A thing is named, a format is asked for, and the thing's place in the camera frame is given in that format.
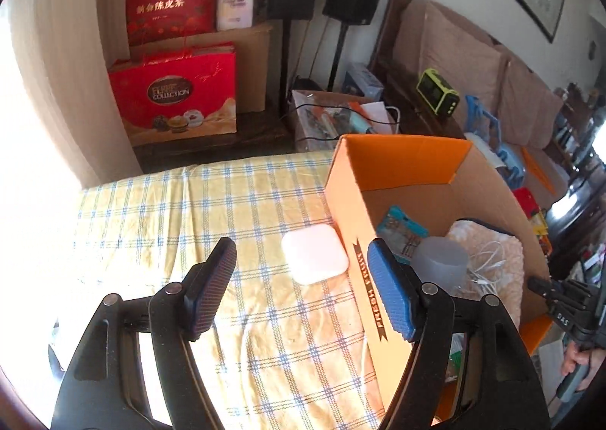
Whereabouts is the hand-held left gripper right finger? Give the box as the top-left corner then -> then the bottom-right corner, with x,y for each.
366,238 -> 553,430

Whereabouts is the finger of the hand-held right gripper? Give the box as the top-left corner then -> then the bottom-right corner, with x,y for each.
527,275 -> 576,332

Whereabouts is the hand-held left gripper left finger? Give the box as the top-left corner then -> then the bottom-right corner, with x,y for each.
50,237 -> 238,430

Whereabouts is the translucent plastic cup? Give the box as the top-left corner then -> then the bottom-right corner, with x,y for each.
409,235 -> 470,299

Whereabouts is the teal snack packet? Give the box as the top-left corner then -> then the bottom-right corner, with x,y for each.
376,205 -> 430,263

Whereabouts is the white cable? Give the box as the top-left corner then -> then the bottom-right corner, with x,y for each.
466,240 -> 508,294

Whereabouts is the white square box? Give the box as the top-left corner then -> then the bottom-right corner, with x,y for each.
281,224 -> 350,287

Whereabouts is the orange cardboard box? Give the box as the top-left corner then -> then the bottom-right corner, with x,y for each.
323,133 -> 553,424

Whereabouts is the person's right hand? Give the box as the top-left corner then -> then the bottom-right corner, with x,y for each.
561,343 -> 594,378

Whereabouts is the beige fluffy plush cloth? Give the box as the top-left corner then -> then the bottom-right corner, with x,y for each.
445,219 -> 526,318

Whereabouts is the yellow plaid tablecloth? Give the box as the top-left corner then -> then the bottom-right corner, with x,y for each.
46,150 -> 395,430

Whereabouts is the red tin box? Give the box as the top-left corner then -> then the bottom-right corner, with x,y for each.
512,186 -> 543,222

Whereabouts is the orange mesh mat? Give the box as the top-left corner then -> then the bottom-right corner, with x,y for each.
520,145 -> 555,192

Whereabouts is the dark wooden bench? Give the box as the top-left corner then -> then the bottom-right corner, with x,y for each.
132,112 -> 295,174

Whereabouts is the white handheld massager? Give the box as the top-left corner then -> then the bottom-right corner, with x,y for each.
464,133 -> 503,166

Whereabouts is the small beige sofa cushion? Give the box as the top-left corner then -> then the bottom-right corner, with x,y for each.
496,58 -> 564,149

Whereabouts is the red chocolate gift box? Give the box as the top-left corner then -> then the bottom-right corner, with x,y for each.
107,44 -> 238,148

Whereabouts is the green and black portable device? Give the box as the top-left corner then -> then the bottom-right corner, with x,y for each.
416,69 -> 461,117

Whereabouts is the blue and white carton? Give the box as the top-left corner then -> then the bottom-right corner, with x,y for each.
341,63 -> 384,100

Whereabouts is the brown wooden sofa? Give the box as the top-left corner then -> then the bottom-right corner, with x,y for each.
369,0 -> 594,204

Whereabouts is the brown cardboard box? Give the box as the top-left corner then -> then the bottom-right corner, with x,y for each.
130,21 -> 275,115

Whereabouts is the black speaker stand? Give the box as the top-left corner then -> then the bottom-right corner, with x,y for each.
279,18 -> 293,114
326,22 -> 352,91

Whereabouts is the large beige sofa cushion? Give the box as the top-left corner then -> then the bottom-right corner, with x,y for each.
395,0 -> 508,114

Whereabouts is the white curtain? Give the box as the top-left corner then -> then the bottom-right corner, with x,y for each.
7,0 -> 144,190

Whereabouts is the red paper gift bag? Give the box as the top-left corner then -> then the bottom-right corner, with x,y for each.
125,0 -> 223,47

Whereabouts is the pink tissue pack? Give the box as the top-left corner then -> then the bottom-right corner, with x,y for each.
216,0 -> 258,32

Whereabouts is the black cable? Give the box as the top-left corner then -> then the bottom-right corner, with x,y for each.
279,102 -> 395,143

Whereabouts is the open box of cables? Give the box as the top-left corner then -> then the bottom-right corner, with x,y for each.
289,88 -> 401,154

